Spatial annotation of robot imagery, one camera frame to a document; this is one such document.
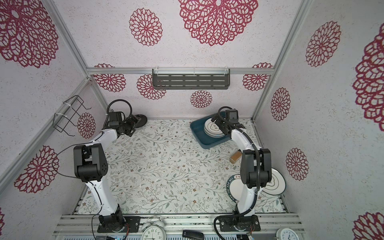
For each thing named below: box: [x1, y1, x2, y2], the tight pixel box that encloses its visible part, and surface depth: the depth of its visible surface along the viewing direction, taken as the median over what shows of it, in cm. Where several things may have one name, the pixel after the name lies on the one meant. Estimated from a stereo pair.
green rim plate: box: [226, 174, 244, 204], surface depth 87 cm
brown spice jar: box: [229, 149, 243, 164], surface depth 97 cm
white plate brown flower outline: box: [203, 118, 226, 138], surface depth 109 cm
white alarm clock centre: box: [141, 215, 167, 240], surface depth 70 cm
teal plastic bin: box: [190, 113, 231, 149], surface depth 108 cm
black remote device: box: [182, 229, 205, 240], surface depth 70 cm
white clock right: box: [275, 227, 300, 240], surface depth 70 cm
